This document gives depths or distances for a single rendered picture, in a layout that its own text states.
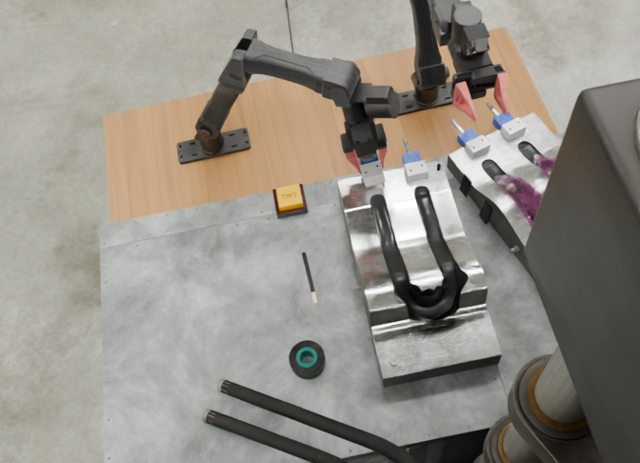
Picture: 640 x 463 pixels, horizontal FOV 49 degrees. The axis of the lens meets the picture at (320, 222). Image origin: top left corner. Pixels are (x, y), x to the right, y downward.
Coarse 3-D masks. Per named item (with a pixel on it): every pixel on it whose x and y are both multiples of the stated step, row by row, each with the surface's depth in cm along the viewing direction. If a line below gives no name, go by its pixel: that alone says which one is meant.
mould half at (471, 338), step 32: (352, 192) 170; (384, 192) 169; (448, 192) 168; (352, 224) 166; (416, 224) 164; (448, 224) 164; (416, 256) 158; (384, 288) 151; (480, 288) 150; (384, 320) 153; (416, 320) 155; (448, 320) 154; (480, 320) 154; (384, 352) 152; (416, 352) 151; (448, 352) 151; (480, 352) 150; (384, 384) 152
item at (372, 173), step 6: (366, 162) 167; (372, 162) 165; (378, 162) 165; (360, 168) 165; (366, 168) 165; (372, 168) 165; (378, 168) 164; (366, 174) 164; (372, 174) 164; (378, 174) 164; (366, 180) 166; (372, 180) 166; (378, 180) 167; (384, 180) 168; (366, 186) 169
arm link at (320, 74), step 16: (256, 32) 152; (240, 48) 157; (256, 48) 150; (272, 48) 150; (240, 64) 149; (256, 64) 150; (272, 64) 149; (288, 64) 148; (304, 64) 148; (320, 64) 148; (336, 64) 148; (352, 64) 148; (224, 80) 156; (240, 80) 154; (288, 80) 152; (304, 80) 149; (320, 80) 147; (336, 80) 146; (352, 80) 147
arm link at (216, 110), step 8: (248, 80) 157; (216, 88) 165; (216, 96) 166; (224, 96) 165; (232, 96) 163; (208, 104) 173; (216, 104) 169; (224, 104) 168; (232, 104) 169; (208, 112) 173; (216, 112) 172; (224, 112) 171; (200, 120) 176; (208, 120) 175; (216, 120) 174; (224, 120) 179; (208, 128) 178; (216, 128) 177; (216, 136) 180
